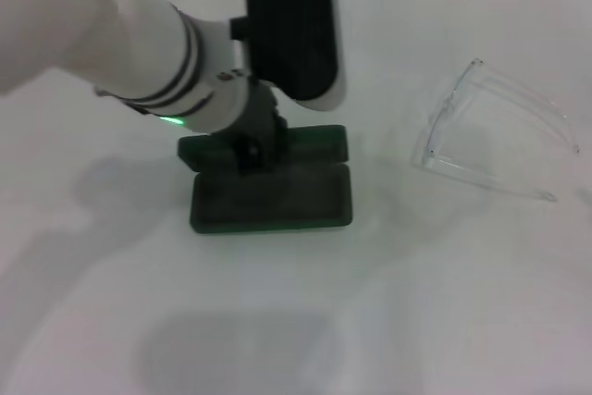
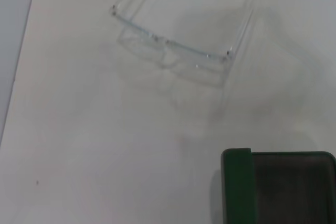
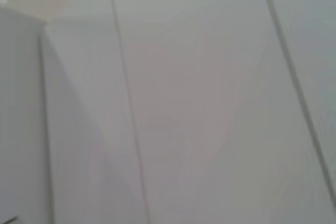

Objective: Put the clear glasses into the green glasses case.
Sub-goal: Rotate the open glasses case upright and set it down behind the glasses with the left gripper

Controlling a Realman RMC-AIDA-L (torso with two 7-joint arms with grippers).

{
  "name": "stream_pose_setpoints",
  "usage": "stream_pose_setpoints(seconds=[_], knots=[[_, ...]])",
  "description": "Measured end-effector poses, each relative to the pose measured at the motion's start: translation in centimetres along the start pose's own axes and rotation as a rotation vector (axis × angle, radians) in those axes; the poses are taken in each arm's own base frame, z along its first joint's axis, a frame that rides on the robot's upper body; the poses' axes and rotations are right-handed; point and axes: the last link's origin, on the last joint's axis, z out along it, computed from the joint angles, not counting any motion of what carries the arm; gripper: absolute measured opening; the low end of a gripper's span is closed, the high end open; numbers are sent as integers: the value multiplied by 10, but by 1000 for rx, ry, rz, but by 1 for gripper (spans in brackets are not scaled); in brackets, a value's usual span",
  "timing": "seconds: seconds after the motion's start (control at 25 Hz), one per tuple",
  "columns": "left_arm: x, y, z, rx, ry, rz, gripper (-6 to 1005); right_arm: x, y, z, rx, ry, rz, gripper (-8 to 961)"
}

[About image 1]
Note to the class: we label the green glasses case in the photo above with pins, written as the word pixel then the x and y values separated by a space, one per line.
pixel 277 201

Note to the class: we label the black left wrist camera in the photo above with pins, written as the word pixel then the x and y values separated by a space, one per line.
pixel 291 20

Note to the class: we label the clear white glasses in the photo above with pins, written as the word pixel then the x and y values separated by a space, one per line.
pixel 433 138

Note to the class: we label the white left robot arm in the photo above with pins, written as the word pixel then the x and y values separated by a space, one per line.
pixel 115 20

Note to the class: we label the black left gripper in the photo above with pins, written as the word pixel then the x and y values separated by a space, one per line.
pixel 259 108

